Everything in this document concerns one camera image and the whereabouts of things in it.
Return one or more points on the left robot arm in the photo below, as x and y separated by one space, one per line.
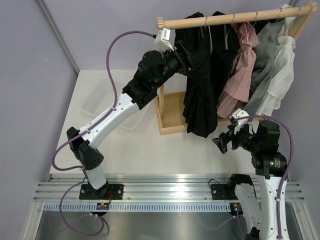
153 71

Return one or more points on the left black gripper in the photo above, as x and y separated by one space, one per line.
187 62

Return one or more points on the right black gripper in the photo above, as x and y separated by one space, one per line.
224 138

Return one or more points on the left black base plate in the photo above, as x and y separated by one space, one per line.
113 191

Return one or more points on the wooden clothes rack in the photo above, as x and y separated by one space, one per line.
169 106

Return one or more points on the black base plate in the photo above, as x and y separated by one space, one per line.
222 192
113 191

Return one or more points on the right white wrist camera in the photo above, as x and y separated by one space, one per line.
239 117

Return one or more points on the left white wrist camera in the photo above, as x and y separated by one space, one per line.
162 40

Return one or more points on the white plastic basket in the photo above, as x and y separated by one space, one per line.
99 98

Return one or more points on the black hanging garment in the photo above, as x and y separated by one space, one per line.
225 46

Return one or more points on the aluminium mounting rail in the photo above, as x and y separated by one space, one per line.
168 188

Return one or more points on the white slotted cable duct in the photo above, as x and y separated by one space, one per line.
162 207

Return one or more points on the white hanging garment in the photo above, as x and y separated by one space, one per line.
283 75

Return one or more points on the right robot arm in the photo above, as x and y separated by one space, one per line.
265 217

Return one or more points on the pink hanging garment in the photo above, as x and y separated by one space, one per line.
237 89

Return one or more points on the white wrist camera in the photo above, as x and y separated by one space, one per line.
162 40
239 117

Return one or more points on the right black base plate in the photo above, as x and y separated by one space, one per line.
222 192

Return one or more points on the black pleated skirt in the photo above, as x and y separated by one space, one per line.
200 110

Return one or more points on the grey hanging garment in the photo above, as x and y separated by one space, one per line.
264 67

